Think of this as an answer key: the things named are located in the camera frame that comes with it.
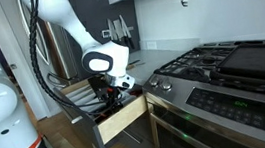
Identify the magnetic knife strip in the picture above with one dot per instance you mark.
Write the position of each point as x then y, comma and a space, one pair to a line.
106, 33

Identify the stainless steel gas range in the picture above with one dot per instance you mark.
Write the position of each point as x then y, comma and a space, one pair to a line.
223, 107

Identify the wall hung steel knife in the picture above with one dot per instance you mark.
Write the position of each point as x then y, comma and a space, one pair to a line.
111, 29
117, 29

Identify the large wall hung knife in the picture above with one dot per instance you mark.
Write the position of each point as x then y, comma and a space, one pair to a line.
127, 32

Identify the stainless steel refrigerator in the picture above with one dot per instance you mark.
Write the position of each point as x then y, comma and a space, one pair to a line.
64, 48

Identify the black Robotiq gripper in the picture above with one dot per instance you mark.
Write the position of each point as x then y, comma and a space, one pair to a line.
104, 89

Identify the silver stove knob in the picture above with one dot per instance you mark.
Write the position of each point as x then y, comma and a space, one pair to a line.
154, 81
166, 84

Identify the wooden drawer grey front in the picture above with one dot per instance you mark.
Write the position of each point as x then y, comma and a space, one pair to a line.
121, 122

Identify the black stove griddle plate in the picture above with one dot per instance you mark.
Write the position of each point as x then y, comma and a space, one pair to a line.
258, 61

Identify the white cutlery organizer tray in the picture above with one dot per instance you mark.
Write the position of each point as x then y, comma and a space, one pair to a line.
81, 95

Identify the white wall outlet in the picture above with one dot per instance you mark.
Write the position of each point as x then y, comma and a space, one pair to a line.
151, 45

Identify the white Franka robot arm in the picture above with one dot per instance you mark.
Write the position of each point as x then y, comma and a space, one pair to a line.
1, 99

